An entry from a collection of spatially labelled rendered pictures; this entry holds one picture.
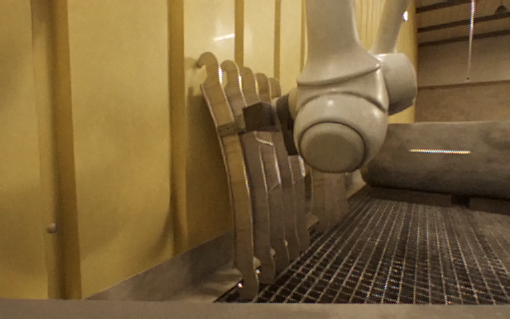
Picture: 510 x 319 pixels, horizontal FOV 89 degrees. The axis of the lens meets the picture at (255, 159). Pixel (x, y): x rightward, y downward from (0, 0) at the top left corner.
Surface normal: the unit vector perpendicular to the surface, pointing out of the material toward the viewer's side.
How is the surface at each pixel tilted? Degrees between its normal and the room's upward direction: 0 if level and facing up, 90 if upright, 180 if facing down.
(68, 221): 90
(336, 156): 123
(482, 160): 89
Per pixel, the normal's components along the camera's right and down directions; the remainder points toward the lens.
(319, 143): -0.37, 0.61
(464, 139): -0.58, 0.11
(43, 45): 0.84, 0.05
